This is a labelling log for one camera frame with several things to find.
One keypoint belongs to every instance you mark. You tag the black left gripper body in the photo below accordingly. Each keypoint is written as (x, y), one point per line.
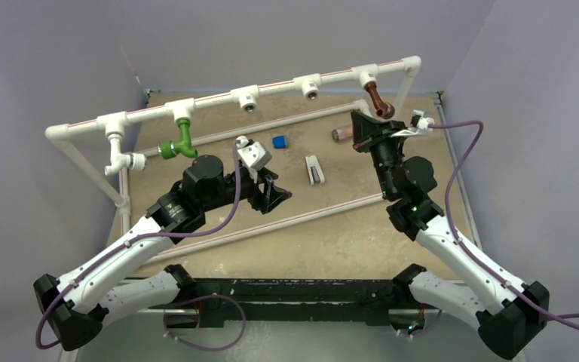
(250, 191)

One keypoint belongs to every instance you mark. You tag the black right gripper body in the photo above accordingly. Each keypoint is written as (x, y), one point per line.
(381, 140)

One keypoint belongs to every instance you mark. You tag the brown water faucet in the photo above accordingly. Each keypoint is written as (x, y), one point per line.
(383, 109)

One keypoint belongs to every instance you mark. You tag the white PVC pipe frame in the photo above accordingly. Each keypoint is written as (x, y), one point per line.
(394, 80)

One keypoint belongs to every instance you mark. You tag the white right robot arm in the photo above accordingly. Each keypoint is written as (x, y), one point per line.
(496, 303)

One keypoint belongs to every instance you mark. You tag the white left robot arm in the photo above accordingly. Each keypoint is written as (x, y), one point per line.
(77, 305)

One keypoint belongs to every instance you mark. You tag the green water faucet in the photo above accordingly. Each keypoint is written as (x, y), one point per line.
(182, 146)

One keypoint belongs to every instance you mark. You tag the white water faucet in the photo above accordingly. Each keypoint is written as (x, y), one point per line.
(120, 160)

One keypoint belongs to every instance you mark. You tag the pink capped colourful can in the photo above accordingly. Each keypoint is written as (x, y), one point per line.
(342, 133)

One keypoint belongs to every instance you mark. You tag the white stapler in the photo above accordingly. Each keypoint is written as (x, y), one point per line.
(315, 171)

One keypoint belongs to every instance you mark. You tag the blue cube block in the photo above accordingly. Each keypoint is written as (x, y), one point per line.
(280, 142)

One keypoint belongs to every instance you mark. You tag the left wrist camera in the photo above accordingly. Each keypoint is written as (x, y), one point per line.
(253, 155)

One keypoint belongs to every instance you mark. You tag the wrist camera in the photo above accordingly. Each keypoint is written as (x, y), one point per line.
(253, 155)
(421, 124)

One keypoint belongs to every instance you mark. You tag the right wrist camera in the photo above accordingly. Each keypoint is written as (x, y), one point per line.
(421, 124)

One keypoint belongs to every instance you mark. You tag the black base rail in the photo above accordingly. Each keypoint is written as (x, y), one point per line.
(371, 302)

